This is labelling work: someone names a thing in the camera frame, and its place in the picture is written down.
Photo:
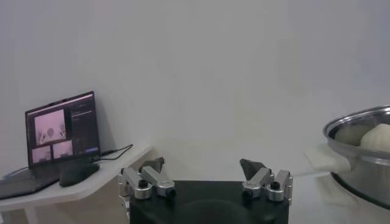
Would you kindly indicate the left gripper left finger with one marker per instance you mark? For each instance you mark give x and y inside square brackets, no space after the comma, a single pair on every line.
[158,179]

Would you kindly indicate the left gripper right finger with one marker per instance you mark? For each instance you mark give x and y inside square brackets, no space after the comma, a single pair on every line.
[259,179]

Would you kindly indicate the white steamed baozi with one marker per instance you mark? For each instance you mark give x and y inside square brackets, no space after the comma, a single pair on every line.
[377,138]

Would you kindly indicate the stainless steel steamer basket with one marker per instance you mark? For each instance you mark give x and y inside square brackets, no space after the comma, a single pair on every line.
[365,179]

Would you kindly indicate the white side table with mouse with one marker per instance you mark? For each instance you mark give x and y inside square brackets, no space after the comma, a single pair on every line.
[115,167]

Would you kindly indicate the cream electric cooker pot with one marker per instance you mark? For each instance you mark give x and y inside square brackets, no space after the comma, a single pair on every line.
[329,161]

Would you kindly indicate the black computer mouse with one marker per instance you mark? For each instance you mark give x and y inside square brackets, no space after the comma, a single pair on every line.
[77,173]

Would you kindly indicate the black laptop with purple screen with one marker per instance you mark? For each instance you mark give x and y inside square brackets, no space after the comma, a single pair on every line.
[82,128]

